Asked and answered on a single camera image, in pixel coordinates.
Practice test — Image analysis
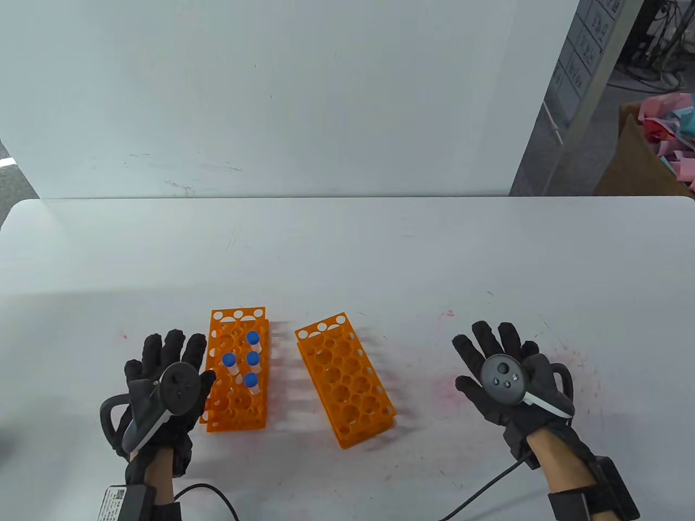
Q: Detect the person's left hand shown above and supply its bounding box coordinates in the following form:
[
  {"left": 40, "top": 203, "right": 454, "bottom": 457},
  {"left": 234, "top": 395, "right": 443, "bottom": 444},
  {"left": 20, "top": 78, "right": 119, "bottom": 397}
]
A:
[{"left": 116, "top": 328, "right": 218, "bottom": 479}]

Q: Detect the person's right hand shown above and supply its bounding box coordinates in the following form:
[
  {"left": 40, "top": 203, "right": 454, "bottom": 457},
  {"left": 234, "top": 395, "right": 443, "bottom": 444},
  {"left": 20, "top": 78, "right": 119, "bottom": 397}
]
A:
[{"left": 452, "top": 320, "right": 576, "bottom": 470}]

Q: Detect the orange test tube rack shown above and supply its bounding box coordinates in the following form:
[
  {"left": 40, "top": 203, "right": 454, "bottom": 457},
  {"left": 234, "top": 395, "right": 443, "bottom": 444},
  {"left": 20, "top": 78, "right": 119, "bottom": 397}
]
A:
[
  {"left": 295, "top": 312, "right": 397, "bottom": 450},
  {"left": 199, "top": 307, "right": 270, "bottom": 434}
]

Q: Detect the person's left forearm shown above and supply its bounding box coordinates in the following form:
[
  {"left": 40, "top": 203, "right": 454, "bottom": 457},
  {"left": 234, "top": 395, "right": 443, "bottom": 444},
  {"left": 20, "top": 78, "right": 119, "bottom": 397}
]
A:
[{"left": 142, "top": 445, "right": 175, "bottom": 508}]

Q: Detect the person's right forearm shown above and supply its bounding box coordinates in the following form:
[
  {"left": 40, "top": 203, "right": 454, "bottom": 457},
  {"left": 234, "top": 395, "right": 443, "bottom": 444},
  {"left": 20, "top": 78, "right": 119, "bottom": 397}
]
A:
[{"left": 527, "top": 431, "right": 598, "bottom": 500}]

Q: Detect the grey right hand controller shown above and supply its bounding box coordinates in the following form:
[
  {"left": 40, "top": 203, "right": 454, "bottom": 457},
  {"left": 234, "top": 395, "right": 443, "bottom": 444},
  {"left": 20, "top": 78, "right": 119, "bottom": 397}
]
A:
[{"left": 480, "top": 354, "right": 576, "bottom": 420}]

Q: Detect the grey hand controller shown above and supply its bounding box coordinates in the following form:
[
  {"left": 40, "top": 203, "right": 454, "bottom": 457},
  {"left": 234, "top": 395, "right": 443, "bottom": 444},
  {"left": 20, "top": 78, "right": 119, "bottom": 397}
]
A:
[
  {"left": 480, "top": 354, "right": 576, "bottom": 420},
  {"left": 99, "top": 363, "right": 203, "bottom": 456}
]

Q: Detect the grey left hand controller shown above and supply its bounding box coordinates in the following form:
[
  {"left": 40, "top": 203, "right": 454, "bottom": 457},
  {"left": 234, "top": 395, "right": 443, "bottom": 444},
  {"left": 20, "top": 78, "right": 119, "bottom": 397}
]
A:
[{"left": 99, "top": 363, "right": 203, "bottom": 456}]

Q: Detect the brown cardboard box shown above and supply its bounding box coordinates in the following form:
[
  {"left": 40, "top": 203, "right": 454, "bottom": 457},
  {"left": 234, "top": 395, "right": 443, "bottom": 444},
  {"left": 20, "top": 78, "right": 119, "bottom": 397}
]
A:
[{"left": 595, "top": 102, "right": 695, "bottom": 197}]

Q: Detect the white backdrop board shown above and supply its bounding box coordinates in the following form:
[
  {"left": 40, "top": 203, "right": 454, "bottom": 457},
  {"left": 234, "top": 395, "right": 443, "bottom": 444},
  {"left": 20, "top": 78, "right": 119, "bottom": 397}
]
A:
[{"left": 0, "top": 0, "right": 582, "bottom": 199}]

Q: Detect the pile of pink paper scraps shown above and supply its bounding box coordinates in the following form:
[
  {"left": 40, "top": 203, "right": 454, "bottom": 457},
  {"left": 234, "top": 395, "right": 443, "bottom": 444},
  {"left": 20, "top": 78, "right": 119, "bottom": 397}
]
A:
[{"left": 638, "top": 92, "right": 695, "bottom": 188}]

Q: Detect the grey partition with paper labels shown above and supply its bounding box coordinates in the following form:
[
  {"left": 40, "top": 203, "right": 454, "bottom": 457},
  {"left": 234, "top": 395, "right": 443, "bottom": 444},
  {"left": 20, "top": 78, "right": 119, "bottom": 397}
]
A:
[{"left": 509, "top": 0, "right": 625, "bottom": 197}]

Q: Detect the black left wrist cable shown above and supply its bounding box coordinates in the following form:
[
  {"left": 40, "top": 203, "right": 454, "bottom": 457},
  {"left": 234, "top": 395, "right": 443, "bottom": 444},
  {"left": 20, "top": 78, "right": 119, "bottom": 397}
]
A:
[{"left": 173, "top": 483, "right": 241, "bottom": 521}]

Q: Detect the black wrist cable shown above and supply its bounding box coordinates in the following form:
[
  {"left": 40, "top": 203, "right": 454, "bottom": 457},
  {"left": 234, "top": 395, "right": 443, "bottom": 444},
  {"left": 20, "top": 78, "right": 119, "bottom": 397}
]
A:
[
  {"left": 173, "top": 483, "right": 241, "bottom": 521},
  {"left": 439, "top": 459, "right": 527, "bottom": 521}
]

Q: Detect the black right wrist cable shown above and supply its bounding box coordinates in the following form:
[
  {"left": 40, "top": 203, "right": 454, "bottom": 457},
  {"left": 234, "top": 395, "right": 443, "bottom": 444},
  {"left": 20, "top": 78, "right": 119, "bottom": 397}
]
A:
[{"left": 439, "top": 459, "right": 527, "bottom": 521}]

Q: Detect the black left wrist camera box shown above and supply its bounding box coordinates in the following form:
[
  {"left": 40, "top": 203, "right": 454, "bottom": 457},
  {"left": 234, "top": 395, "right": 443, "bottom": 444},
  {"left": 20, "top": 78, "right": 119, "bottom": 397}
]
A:
[{"left": 98, "top": 485, "right": 182, "bottom": 521}]

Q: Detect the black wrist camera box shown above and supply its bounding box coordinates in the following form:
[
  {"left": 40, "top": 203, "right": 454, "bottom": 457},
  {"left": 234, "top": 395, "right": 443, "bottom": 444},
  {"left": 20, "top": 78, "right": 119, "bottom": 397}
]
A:
[
  {"left": 98, "top": 485, "right": 182, "bottom": 521},
  {"left": 547, "top": 456, "right": 641, "bottom": 521}
]

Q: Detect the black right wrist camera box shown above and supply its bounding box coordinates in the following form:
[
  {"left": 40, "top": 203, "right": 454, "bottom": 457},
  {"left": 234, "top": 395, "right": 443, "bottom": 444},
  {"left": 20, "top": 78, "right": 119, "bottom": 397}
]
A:
[{"left": 547, "top": 456, "right": 641, "bottom": 521}]

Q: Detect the bundle of black cables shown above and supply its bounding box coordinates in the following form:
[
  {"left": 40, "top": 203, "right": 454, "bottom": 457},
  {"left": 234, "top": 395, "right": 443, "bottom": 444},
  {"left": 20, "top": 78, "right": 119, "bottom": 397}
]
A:
[{"left": 619, "top": 0, "right": 695, "bottom": 90}]

